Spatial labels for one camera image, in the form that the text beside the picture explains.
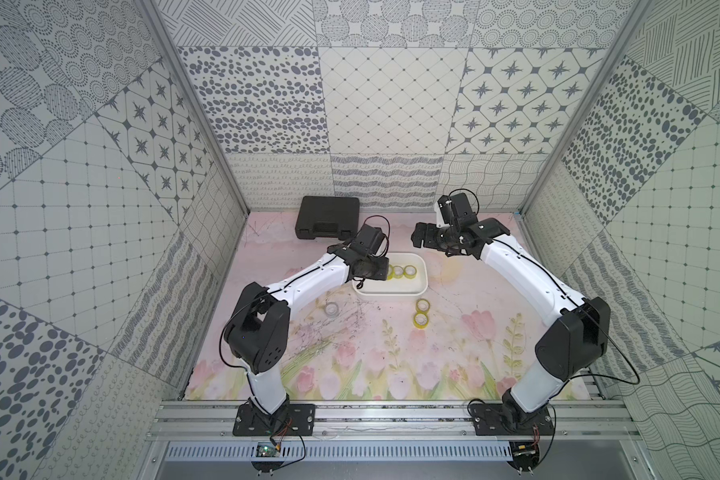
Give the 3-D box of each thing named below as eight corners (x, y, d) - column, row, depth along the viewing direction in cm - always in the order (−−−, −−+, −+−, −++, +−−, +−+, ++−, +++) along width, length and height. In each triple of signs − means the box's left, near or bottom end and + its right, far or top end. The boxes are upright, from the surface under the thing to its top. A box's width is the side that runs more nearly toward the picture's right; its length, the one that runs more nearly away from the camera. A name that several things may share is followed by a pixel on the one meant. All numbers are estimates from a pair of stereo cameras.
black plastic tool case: (297, 241, 113) (294, 231, 109) (304, 205, 125) (302, 196, 121) (358, 241, 113) (358, 231, 109) (360, 205, 125) (359, 196, 121)
